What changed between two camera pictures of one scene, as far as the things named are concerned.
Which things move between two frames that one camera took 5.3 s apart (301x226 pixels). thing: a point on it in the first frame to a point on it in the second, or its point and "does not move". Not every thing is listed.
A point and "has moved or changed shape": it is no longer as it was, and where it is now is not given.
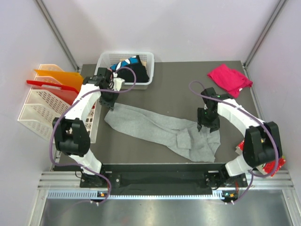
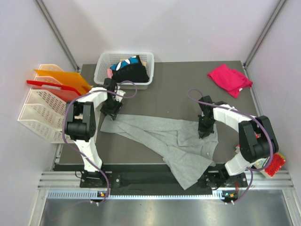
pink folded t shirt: (229, 79) does not move
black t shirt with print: (132, 69) does not move
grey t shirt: (183, 138) has moved or changed shape
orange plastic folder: (72, 79) does not move
